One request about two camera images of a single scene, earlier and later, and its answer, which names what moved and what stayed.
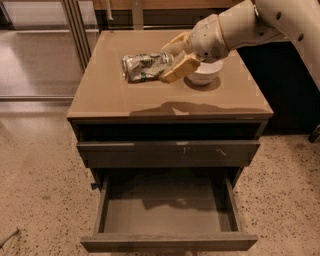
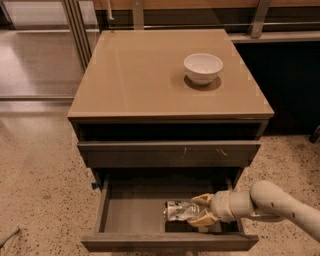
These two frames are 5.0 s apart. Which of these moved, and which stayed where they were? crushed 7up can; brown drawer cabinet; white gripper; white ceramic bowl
Moved: white gripper; crushed 7up can
Stayed: white ceramic bowl; brown drawer cabinet
